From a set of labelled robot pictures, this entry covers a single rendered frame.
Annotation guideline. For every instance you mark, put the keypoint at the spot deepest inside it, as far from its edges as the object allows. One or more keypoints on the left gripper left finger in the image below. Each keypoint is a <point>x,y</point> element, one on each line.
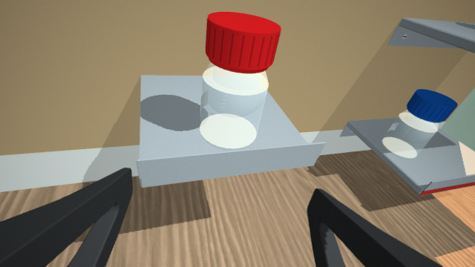
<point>36,237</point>

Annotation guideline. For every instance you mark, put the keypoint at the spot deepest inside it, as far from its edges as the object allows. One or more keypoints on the clear glass bottle with red cap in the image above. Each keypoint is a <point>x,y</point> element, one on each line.
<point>240,47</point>

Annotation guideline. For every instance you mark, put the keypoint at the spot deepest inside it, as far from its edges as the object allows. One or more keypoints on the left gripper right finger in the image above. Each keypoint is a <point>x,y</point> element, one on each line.
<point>372,246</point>

